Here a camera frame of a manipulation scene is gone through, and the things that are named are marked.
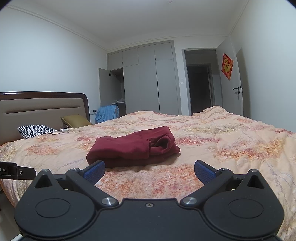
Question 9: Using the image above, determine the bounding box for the white room door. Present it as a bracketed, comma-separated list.
[217, 37, 245, 116]

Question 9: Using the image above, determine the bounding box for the grey built-in wardrobe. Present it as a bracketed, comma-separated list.
[98, 40, 182, 116]

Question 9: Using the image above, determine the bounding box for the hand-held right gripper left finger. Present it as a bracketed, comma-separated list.
[27, 160, 119, 208]

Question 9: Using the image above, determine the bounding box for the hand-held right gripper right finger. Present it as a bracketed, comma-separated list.
[180, 160, 272, 208]

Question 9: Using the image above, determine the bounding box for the floral peach blanket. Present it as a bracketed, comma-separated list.
[0, 105, 296, 241]

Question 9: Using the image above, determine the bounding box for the blue denim garment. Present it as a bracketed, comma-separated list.
[95, 105, 120, 124]

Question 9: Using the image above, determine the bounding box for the dark red sweater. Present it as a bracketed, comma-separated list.
[86, 126, 181, 169]

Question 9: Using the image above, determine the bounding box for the brown padded bed headboard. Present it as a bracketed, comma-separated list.
[0, 91, 91, 146]

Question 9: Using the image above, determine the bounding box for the olive green pillow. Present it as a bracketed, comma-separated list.
[60, 115, 93, 129]

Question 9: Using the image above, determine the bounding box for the red diamond door poster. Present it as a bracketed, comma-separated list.
[221, 53, 234, 81]

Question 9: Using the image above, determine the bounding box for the grey door frame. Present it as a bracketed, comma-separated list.
[182, 48, 219, 116]

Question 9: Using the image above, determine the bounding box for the white charger cable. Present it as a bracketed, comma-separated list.
[51, 123, 71, 135]

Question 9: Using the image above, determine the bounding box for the black white houndstooth pillow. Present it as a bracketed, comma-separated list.
[17, 125, 57, 139]

